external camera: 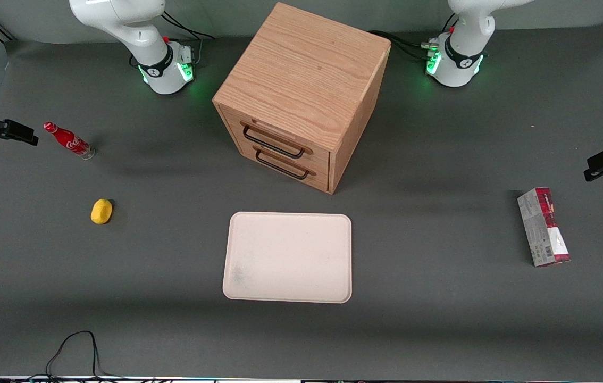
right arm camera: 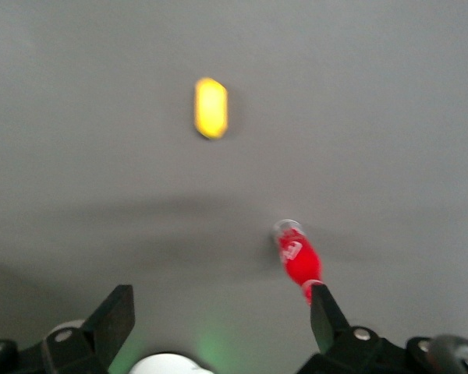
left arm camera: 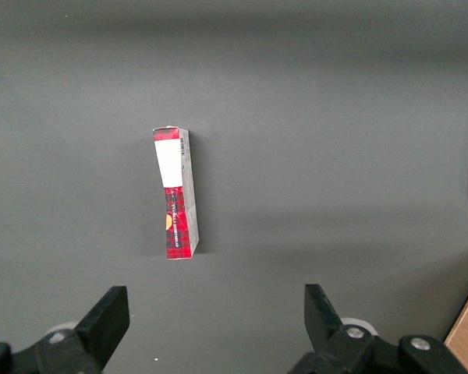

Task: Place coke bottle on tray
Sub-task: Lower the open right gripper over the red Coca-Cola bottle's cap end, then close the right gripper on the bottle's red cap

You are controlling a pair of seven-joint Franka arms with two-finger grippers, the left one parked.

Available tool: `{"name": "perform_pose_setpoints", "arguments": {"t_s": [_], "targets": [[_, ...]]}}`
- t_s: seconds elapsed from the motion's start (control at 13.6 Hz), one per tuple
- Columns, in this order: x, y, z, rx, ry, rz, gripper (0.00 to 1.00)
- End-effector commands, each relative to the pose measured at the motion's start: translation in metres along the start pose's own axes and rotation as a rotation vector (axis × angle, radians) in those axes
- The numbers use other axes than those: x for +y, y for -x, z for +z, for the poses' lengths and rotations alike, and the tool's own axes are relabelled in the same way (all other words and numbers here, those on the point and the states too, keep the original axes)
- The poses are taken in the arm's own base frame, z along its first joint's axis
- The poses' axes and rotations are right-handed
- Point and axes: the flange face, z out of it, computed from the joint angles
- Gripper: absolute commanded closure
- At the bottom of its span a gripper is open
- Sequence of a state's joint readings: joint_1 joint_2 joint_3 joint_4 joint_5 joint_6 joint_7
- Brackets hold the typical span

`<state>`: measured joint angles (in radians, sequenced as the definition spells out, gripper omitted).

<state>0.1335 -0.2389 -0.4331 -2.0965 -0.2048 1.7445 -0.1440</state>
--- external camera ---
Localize black right arm base cables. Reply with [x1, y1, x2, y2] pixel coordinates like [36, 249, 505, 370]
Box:
[129, 10, 216, 69]

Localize yellow toy lemon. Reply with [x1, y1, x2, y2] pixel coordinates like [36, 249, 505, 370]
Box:
[90, 198, 114, 225]

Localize thin black looped cable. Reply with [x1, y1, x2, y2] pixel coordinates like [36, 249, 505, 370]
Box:
[29, 330, 127, 381]

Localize red coke bottle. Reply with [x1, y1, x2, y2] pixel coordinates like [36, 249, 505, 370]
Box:
[44, 121, 96, 160]

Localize red tartan cardboard box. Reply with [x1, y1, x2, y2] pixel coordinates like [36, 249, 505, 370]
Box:
[517, 187, 571, 267]

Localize beige plastic tray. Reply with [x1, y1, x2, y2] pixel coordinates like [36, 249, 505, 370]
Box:
[222, 212, 353, 304]

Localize black left arm base cables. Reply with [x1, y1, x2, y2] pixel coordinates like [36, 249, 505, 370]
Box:
[367, 13, 459, 62]

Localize black metal drawer handle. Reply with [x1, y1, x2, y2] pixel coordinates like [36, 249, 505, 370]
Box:
[240, 122, 313, 160]
[253, 146, 317, 180]

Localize wooden drawer front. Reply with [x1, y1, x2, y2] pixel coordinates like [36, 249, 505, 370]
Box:
[221, 108, 331, 172]
[235, 139, 330, 193]

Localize wooden drawer cabinet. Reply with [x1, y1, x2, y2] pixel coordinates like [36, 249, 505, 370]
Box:
[212, 2, 391, 195]

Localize black arm base cables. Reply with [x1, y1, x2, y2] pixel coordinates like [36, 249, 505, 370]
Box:
[129, 10, 216, 69]
[367, 13, 459, 62]

